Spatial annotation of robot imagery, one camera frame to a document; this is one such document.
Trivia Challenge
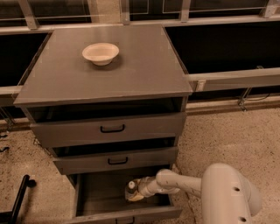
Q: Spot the bottom grey drawer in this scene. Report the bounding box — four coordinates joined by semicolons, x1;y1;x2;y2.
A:
65;165;182;224

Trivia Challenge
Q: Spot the black metal bar stand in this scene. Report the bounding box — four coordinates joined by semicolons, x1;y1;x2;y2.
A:
0;175;37;224

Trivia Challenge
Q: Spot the clear plastic water bottle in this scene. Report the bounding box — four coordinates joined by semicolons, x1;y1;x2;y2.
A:
125;180;138;201

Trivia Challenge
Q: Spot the top grey drawer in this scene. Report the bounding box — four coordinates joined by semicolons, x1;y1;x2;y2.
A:
31;112;186;148

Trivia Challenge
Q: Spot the grey drawer cabinet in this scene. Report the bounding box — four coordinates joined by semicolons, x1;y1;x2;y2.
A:
12;24;193;224

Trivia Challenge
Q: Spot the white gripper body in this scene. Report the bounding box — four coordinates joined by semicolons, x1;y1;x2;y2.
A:
138;177;158;198

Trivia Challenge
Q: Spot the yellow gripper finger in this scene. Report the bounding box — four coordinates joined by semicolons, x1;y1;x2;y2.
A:
128;194;144;202

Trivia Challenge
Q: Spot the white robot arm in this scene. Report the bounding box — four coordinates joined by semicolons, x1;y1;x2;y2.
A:
125;164;263;224

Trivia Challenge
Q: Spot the middle grey drawer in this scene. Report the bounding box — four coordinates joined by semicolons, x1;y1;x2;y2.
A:
53;147;179;175

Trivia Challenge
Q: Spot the grey drawer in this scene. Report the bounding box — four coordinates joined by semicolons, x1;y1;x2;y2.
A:
31;112;186;148
53;147;179;175
65;165;182;224

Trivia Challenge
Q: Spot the metal railing frame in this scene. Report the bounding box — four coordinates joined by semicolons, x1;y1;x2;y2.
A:
1;0;279;123

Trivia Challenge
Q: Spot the white paper bowl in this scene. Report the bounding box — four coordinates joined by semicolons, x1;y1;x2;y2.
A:
82;43;119;66

